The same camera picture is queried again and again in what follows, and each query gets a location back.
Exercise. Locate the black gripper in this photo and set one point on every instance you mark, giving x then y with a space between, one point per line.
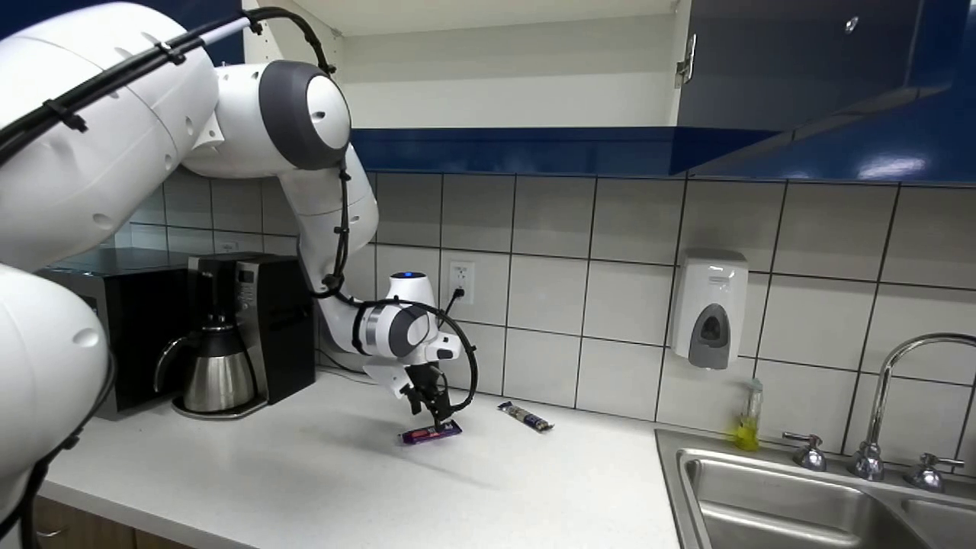
429 380

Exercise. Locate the purple candy bar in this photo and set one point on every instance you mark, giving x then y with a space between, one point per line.
430 433

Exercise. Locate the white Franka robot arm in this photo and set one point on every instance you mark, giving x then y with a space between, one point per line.
92 154

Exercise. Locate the dark wrapped snack bar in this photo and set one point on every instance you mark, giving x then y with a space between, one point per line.
524 415

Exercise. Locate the plain blue cupboard door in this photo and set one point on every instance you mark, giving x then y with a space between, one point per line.
225 51

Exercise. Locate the metal cupboard hinge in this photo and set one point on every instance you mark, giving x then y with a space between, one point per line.
686 60

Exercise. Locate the blue cupboard door with knob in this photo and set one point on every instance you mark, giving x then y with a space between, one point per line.
813 72

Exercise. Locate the black coffee maker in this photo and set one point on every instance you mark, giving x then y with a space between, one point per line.
277 324

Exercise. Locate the steel coffee carafe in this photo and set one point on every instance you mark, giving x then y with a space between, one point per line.
213 376

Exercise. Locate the black microwave oven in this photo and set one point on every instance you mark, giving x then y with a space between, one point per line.
142 336

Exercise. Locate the yellow dish soap bottle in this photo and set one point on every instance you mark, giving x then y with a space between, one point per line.
749 427

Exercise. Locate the wooden base cabinet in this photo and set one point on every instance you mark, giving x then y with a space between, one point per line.
101 531

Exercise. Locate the stainless steel sink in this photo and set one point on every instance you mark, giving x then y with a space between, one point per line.
795 505

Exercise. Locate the chrome sink faucet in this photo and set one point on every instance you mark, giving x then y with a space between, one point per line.
882 392

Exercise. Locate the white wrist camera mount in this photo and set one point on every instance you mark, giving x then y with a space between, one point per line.
389 376

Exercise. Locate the white wall power outlet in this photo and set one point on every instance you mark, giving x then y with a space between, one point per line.
461 277

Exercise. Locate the white wall soap dispenser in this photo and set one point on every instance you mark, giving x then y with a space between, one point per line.
708 308

